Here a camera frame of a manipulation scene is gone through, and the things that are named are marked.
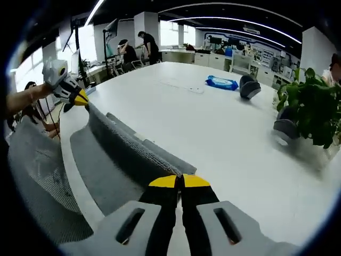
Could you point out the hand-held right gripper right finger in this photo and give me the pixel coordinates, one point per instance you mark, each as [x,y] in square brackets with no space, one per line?
[221,229]

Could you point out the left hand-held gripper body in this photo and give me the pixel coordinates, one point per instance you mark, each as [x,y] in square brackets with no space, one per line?
[54,70]

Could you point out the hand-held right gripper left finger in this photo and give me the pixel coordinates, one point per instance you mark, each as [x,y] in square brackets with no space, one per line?
[138,226]

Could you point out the grey towel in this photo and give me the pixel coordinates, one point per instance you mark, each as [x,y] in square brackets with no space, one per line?
[128,154]

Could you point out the person's left hand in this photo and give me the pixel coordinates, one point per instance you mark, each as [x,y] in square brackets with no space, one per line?
[44,90]

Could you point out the light blue small box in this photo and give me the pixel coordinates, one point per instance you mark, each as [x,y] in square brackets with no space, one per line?
[91,90]

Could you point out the black tripod pole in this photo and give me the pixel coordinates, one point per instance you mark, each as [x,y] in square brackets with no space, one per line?
[80,53]

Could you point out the grey mesh office chair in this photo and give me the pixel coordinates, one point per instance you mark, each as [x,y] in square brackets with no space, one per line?
[40,170]

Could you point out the white table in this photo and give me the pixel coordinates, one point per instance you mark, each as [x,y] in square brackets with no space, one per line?
[213,128]

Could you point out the white cabinet desk row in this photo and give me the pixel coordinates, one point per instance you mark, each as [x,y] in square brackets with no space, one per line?
[213,58]

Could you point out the blue wet wipes packet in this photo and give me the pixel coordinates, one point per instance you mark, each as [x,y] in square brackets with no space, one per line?
[221,82]

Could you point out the green potted plant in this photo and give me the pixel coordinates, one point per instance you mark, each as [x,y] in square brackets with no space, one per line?
[311,106]

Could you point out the blue storage box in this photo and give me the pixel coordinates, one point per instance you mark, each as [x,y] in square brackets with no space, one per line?
[228,51]

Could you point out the white office chair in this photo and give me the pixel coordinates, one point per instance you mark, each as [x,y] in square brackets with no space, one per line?
[241,62]

